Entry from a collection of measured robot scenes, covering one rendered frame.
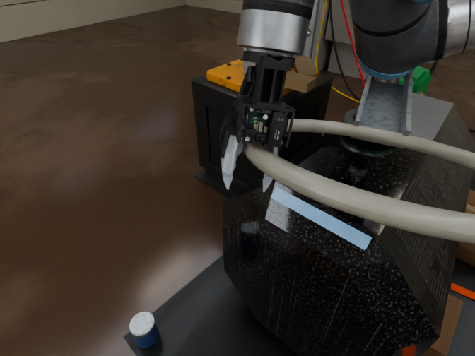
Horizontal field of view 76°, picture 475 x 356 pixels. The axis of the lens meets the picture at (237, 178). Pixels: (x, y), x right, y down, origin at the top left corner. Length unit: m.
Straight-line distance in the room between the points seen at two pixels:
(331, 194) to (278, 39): 0.20
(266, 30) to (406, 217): 0.26
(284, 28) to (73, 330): 1.56
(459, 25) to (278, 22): 0.22
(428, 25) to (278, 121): 0.22
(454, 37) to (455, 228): 0.24
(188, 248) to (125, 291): 0.39
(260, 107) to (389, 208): 0.19
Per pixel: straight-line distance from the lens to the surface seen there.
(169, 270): 1.73
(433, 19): 0.48
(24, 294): 1.94
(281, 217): 0.92
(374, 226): 0.89
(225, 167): 0.48
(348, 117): 1.26
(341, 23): 4.01
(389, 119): 0.91
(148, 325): 1.44
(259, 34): 0.41
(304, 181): 0.36
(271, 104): 0.40
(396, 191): 1.02
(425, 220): 0.36
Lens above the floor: 1.41
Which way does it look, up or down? 39 degrees down
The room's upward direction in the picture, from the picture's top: straight up
